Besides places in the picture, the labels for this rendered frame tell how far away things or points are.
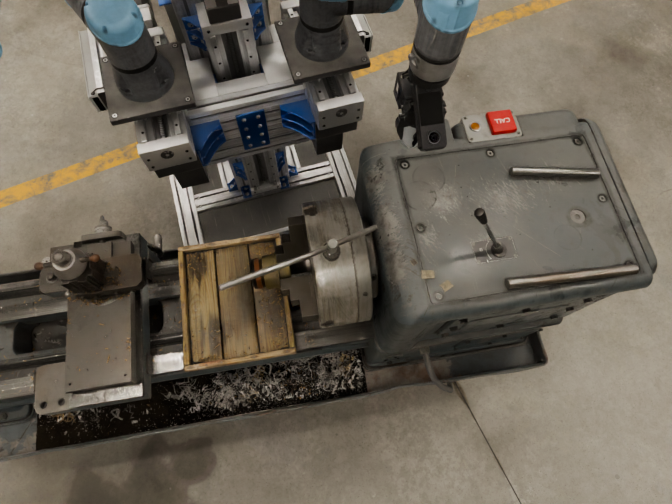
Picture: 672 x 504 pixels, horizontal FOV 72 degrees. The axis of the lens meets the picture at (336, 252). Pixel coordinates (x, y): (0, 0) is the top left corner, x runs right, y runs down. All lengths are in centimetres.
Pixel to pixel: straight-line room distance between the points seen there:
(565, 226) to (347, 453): 142
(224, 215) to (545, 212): 150
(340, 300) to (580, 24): 289
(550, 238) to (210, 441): 165
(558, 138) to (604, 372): 152
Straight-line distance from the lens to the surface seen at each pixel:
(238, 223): 219
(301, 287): 111
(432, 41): 74
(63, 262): 122
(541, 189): 116
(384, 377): 165
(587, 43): 351
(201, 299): 138
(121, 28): 124
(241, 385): 162
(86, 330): 137
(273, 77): 148
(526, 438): 235
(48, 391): 146
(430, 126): 82
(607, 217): 119
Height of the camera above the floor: 217
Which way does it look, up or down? 69 degrees down
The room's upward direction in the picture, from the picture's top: 4 degrees clockwise
